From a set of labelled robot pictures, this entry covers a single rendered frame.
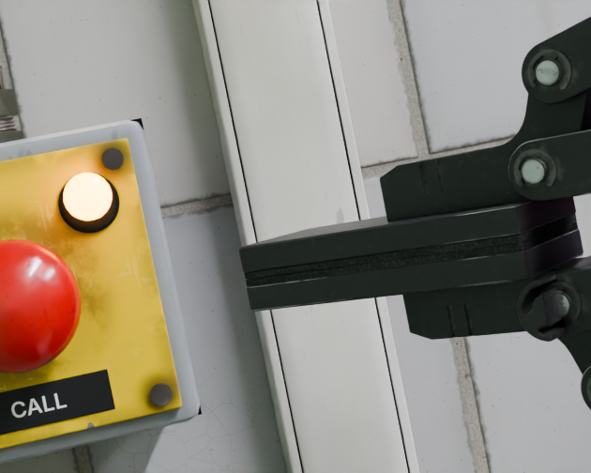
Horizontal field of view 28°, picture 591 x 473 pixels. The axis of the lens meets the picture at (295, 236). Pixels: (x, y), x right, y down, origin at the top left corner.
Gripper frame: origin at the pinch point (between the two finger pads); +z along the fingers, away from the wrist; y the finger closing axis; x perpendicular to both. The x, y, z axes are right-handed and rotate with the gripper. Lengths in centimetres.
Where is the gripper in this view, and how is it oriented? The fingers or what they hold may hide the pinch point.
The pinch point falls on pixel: (404, 251)
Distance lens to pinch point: 26.2
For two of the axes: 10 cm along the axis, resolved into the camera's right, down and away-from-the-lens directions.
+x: 5.6, -1.6, 8.1
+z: -8.0, 1.3, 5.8
